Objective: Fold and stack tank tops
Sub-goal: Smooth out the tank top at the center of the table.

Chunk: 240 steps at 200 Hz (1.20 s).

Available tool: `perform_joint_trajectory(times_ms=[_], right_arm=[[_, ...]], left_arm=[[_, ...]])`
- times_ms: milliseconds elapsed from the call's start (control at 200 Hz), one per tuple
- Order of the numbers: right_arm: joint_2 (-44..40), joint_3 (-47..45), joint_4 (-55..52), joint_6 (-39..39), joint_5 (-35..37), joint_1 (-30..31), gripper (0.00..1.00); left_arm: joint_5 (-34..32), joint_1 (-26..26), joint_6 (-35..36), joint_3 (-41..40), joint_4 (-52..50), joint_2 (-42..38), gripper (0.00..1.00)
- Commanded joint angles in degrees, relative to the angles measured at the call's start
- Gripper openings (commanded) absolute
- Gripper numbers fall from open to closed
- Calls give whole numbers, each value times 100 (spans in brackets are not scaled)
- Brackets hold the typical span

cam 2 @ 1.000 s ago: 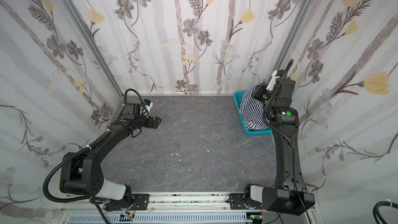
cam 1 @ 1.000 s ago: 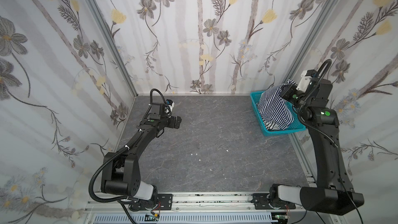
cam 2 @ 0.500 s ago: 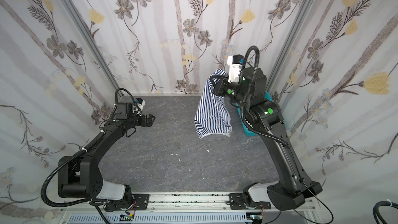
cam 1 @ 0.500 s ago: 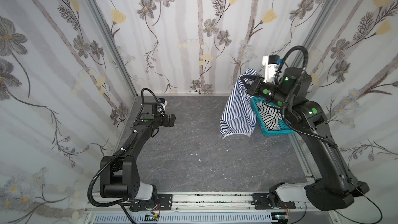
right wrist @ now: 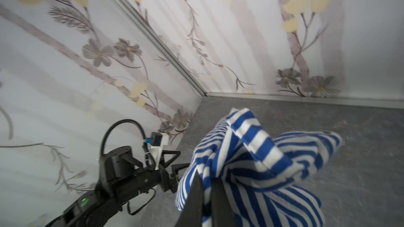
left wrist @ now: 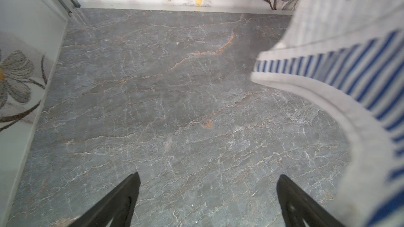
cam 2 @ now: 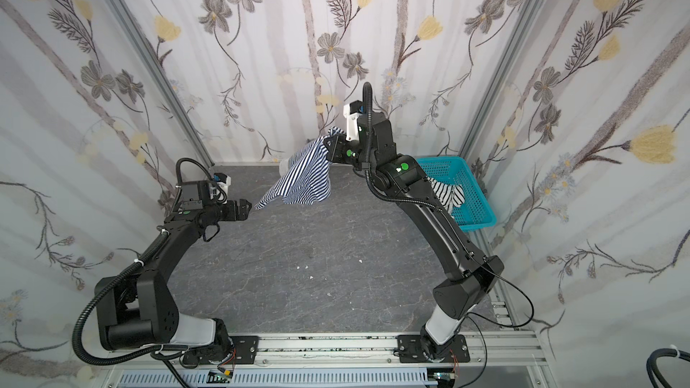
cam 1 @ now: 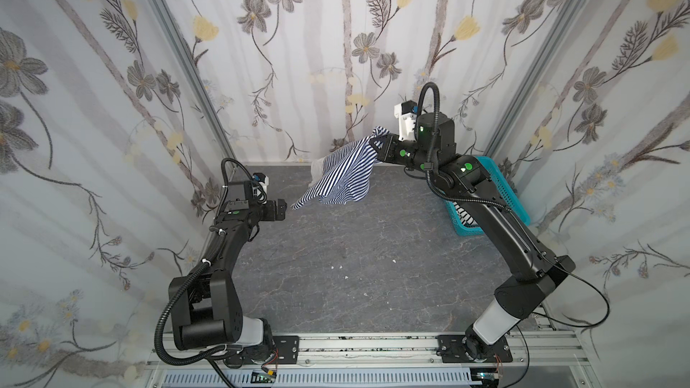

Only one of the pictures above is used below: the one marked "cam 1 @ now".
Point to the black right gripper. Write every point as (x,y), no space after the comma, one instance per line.
(383,150)

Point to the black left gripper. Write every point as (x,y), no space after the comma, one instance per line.
(275,210)

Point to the blue striped tank top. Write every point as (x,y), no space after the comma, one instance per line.
(344,175)

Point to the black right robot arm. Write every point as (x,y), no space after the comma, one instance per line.
(459,178)

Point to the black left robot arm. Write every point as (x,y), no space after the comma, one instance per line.
(204,317)

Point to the black striped tank top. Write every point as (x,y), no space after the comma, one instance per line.
(466,220)

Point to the teal plastic basket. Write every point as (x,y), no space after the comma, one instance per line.
(507,197)

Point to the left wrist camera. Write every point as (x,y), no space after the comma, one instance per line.
(261,178)

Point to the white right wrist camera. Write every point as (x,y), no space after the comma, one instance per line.
(406,115)

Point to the white vented cable duct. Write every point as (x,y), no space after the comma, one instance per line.
(356,377)

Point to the aluminium corner post left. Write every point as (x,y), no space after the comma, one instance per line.
(183,55)

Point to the aluminium corner post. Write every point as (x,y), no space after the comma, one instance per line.
(555,38)
(183,55)

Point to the aluminium corner post right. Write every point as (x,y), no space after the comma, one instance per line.
(555,38)

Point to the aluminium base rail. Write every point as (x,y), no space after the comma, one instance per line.
(424,350)

